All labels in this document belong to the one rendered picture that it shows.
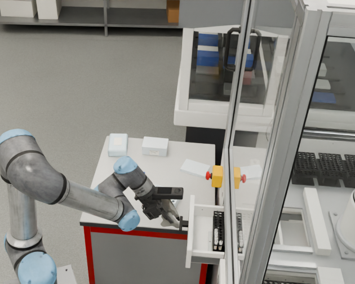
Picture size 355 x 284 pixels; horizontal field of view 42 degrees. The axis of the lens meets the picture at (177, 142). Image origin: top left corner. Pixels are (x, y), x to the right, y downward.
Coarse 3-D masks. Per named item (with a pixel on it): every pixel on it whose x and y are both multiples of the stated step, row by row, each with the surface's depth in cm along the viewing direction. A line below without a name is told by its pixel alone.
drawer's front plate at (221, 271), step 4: (220, 260) 165; (224, 260) 165; (220, 264) 164; (224, 264) 164; (220, 268) 162; (224, 268) 162; (220, 272) 161; (224, 272) 161; (220, 276) 160; (224, 276) 160; (220, 280) 158; (224, 280) 158
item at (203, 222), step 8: (200, 208) 192; (208, 208) 191; (216, 208) 191; (200, 216) 194; (208, 216) 194; (200, 224) 191; (208, 224) 191; (200, 232) 187; (200, 240) 184; (192, 248) 180; (200, 248) 180; (192, 256) 173; (200, 256) 173; (208, 256) 173; (216, 256) 172
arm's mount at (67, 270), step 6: (60, 270) 175; (66, 270) 175; (72, 270) 176; (60, 276) 173; (66, 276) 174; (72, 276) 174; (6, 282) 169; (12, 282) 169; (18, 282) 169; (60, 282) 171; (66, 282) 172; (72, 282) 172
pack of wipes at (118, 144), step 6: (114, 138) 239; (120, 138) 240; (126, 138) 240; (108, 144) 237; (114, 144) 235; (120, 144) 235; (126, 144) 236; (108, 150) 232; (114, 150) 232; (120, 150) 232; (126, 150) 233; (114, 156) 234; (120, 156) 234
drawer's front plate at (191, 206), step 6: (192, 198) 189; (192, 204) 187; (192, 210) 184; (192, 216) 181; (192, 222) 179; (192, 228) 176; (192, 234) 174; (192, 240) 172; (186, 258) 173; (186, 264) 173
